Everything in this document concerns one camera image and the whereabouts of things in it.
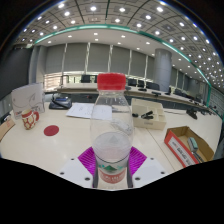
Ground brown kraft envelope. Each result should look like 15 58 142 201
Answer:
0 118 16 142

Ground long curved conference desk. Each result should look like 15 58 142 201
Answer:
54 83 214 113

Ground black desk microphones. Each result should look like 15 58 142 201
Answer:
124 85 198 120

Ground row of black office chairs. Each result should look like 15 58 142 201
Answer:
79 74 204 101

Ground grey board eraser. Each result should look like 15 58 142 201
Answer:
187 136 201 154

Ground flat round red coaster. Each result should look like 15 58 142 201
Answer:
43 124 60 137

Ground black stapler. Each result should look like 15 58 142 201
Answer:
140 110 155 120

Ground clear red-capped water bottle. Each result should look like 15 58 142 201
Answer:
89 72 135 191

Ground cardboard box with red side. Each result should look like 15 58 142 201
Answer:
163 125 215 169

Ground beige divided organizer box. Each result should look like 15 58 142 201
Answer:
130 97 167 131

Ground red white flowered mug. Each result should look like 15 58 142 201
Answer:
21 109 40 131

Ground recessed ceiling lights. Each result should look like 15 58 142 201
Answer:
16 0 224 88

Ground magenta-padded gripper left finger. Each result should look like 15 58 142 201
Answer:
57 146 99 189

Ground white paper ream package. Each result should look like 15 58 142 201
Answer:
10 82 46 120

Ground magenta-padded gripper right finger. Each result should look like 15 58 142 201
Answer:
126 146 167 189

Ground white printed paper sheets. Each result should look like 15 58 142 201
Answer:
65 102 95 120

